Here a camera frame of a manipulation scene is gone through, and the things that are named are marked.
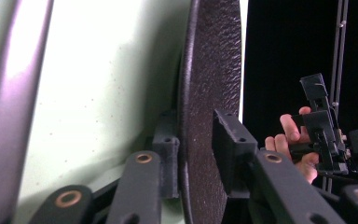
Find black curtain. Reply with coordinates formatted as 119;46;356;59
241;0;358;194

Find black textured plate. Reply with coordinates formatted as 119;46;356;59
176;0;243;224

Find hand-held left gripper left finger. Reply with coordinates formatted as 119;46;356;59
151;110;181;200

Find green plastic tray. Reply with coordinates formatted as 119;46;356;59
0;0;194;224

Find white foam board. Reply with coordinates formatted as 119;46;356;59
238;0;250;123

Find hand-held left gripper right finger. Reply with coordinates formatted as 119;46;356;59
212;108;259;200

